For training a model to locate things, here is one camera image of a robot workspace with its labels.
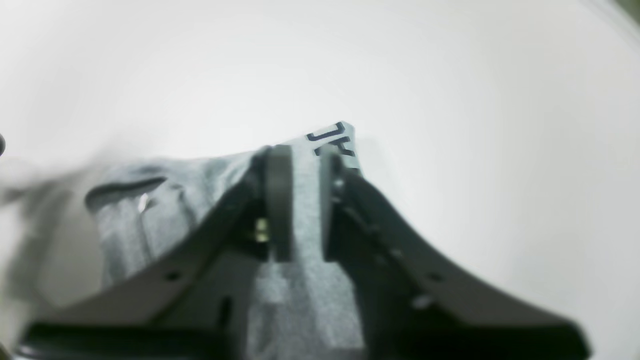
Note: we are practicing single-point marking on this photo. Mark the grey T-shirt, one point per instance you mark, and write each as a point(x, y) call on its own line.
point(303, 307)

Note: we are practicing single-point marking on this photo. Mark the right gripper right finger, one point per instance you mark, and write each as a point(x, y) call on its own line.
point(416, 304)

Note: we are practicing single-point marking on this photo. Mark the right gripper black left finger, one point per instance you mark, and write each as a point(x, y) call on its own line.
point(193, 303)

